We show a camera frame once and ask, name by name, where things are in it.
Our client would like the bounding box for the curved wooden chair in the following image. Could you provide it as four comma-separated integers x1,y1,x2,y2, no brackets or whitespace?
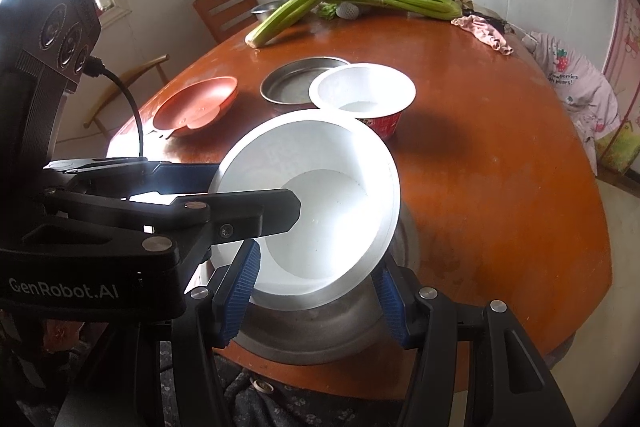
82,53,171,130

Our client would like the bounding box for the black cable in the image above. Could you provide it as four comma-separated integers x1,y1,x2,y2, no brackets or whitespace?
87,57,147,158

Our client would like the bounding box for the pink cloth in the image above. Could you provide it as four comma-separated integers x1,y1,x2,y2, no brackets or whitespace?
451,14,515,56

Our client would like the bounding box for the small steel bowl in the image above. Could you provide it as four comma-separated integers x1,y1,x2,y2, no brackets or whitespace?
250,0,296,22

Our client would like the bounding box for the yellow printed cushion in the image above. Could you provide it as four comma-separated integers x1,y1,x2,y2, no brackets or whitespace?
595,117,637,172

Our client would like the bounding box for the large steel bowl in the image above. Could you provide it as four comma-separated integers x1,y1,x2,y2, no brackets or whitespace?
235,202,421,365

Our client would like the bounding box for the celery bunch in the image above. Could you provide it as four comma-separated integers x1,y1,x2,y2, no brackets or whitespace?
320,0,463,22
245,0,368,48

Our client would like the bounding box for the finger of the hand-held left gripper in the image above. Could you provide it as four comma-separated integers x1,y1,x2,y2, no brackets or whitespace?
42,158,221,204
44,188,302,265

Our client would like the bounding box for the slatted wooden chair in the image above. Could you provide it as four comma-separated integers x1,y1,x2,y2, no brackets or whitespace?
192,0,260,45

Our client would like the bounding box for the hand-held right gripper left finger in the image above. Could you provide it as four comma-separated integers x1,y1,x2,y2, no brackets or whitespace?
65,239,262,427

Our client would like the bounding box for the dark floral clothing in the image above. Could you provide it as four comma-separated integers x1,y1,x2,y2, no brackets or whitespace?
220,367,416,427

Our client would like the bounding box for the white paper noodle bowl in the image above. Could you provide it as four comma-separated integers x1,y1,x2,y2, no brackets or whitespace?
207,108,402,312
309,63,417,140

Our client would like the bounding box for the round steel pan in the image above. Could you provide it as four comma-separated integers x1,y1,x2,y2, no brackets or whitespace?
260,56,351,108

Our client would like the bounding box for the pink strawberry print garment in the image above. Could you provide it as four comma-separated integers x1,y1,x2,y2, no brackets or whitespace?
520,29,621,172

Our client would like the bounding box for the orange plastic plate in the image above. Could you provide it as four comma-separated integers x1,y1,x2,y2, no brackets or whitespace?
152,76,239,138

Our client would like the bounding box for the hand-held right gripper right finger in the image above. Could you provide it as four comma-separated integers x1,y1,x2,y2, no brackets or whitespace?
372,257,571,427

